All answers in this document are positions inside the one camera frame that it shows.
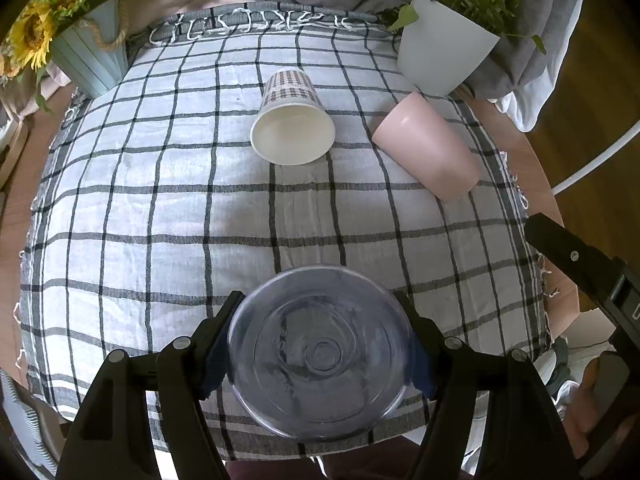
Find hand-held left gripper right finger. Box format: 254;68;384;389
397;292;583;480

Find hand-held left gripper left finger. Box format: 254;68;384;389
56;290;246;480

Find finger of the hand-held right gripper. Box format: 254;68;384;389
524;214;626;311

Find clear blue plastic cup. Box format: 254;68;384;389
227;263;415;442

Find pink plastic cup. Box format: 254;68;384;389
371;91;482;202

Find plaid paper cup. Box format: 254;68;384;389
250;68;336;165

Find round wooden table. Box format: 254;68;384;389
0;85;583;341

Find checked tablecloth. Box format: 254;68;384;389
14;3;555;462

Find white plant pot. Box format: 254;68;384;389
397;0;501;97

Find light blue flower pot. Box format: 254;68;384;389
49;0;131;98

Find artificial sunflowers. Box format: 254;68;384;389
0;0;206;111

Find white cable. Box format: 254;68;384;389
552;129;640;196

